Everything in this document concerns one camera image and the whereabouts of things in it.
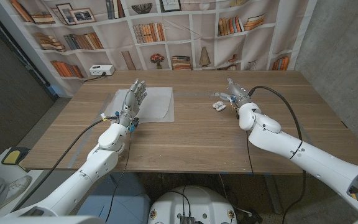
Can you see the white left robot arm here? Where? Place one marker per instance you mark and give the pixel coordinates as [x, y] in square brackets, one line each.
[101, 158]

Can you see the grey table leg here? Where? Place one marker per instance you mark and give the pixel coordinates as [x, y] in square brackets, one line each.
[272, 193]

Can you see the white airpods case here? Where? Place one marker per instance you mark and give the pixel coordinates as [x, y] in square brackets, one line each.
[219, 106]

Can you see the white power strip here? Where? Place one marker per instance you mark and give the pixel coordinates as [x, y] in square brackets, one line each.
[101, 70]

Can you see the translucent plastic sheet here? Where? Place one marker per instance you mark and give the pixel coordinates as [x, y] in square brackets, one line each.
[157, 102]

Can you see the printed bookshelf backdrop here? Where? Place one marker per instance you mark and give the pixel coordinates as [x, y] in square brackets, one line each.
[204, 37]

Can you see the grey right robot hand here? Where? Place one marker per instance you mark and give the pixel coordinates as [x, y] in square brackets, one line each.
[238, 95]

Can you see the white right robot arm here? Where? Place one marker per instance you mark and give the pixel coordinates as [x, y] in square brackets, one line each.
[291, 146]

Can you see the white shoe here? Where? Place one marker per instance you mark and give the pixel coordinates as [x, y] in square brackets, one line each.
[17, 188]

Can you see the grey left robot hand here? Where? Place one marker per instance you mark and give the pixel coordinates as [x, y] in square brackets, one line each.
[132, 101]

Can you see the yellow and black pad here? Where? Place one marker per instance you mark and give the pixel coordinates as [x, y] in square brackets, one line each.
[12, 157]

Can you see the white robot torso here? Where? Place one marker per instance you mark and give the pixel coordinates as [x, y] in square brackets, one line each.
[204, 202]

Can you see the white low platform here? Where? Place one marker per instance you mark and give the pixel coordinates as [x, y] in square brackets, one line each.
[8, 172]

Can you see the blue grey box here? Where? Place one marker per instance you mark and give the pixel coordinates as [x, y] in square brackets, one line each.
[126, 202]

